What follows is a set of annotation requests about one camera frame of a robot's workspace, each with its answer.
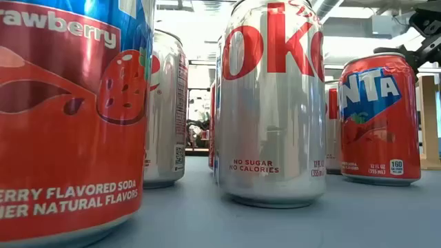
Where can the silver ceiling air duct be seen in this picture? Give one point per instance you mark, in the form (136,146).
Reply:
(327,8)

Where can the silver Diet Coke can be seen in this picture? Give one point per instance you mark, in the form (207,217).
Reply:
(165,120)
(333,137)
(272,120)

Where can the wooden slatted shelf rack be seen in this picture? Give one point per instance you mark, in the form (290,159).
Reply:
(430,120)

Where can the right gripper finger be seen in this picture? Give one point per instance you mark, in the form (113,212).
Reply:
(408,58)
(429,19)

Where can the long ceiling light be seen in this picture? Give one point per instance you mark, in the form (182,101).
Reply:
(201,62)

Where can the blue silver energy drink can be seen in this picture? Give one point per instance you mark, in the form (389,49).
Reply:
(217,120)

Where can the person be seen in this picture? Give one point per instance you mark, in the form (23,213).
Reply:
(198,132)

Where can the red Fanta strawberry can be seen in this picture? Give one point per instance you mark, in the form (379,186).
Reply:
(211,137)
(69,137)
(379,137)

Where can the blue table mat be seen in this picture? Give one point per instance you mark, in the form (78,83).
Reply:
(310,224)

